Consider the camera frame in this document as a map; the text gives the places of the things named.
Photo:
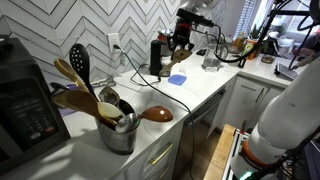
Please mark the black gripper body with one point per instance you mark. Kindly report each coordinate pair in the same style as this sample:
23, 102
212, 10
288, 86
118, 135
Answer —
181, 36

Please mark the wooden spatula with hole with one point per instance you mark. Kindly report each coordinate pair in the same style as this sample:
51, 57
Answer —
178, 56

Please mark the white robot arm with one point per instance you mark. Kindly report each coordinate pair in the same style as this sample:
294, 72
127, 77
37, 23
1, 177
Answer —
287, 123

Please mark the wooden spoon in pot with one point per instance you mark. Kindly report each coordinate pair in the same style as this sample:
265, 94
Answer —
64, 68

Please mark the steel utensil pot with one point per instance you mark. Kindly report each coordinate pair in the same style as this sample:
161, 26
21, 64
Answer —
119, 143

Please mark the black steel blender base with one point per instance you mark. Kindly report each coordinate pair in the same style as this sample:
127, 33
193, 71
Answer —
155, 57

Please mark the blue plastic container lid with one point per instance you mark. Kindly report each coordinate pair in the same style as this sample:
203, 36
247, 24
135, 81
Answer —
177, 79

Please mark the brown round spoon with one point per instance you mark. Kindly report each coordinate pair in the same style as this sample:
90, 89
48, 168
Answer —
157, 114

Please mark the black slotted spoon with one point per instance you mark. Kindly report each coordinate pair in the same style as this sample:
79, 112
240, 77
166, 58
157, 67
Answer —
80, 62

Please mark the metal ladle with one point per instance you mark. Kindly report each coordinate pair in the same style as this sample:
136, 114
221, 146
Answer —
128, 123

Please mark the black microwave oven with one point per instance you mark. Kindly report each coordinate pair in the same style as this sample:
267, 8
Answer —
30, 123

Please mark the white wall outlet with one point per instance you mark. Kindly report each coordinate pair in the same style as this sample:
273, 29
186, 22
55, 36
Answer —
113, 39

